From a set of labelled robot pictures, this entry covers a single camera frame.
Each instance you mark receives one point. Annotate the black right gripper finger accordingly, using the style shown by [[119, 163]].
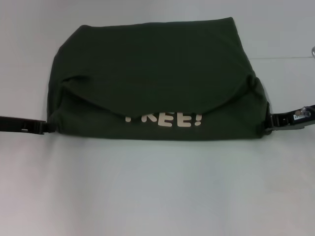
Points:
[[270, 125]]

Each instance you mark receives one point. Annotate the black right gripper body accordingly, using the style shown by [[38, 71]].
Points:
[[292, 120]]

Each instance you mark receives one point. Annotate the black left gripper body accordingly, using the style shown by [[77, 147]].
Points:
[[12, 124]]

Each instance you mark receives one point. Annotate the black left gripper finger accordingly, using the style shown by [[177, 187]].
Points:
[[38, 127]]

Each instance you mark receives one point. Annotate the dark green shirt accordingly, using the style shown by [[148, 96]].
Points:
[[152, 73]]

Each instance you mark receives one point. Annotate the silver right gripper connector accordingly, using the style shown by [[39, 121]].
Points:
[[301, 112]]

